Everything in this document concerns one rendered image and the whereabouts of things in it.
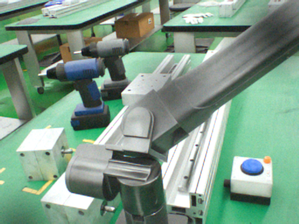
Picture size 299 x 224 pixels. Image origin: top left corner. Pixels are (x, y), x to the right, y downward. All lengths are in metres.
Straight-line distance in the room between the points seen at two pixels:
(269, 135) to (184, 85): 0.55
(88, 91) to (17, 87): 1.49
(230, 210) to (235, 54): 0.37
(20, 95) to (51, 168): 1.67
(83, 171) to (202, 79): 0.19
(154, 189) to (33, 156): 0.47
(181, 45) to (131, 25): 2.09
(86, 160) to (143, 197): 0.09
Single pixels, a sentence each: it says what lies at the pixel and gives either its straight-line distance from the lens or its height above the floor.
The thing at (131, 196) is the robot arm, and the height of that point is 1.01.
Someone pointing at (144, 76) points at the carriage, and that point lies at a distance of 1.00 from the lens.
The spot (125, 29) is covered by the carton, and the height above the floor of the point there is 0.34.
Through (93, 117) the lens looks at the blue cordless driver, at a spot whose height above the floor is 0.82.
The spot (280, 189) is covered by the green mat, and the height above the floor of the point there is 0.78.
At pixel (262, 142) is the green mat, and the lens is 0.87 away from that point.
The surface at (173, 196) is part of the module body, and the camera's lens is 0.63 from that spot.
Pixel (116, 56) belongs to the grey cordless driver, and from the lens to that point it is 1.13.
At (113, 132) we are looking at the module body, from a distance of 0.79.
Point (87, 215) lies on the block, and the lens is 0.58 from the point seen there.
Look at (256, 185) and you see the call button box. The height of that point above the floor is 0.83.
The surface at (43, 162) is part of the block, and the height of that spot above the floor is 0.84.
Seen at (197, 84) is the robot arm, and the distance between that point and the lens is 0.38.
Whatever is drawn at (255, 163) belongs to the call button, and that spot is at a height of 0.85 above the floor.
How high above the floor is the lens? 1.26
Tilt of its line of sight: 28 degrees down
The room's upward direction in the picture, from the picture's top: 7 degrees counter-clockwise
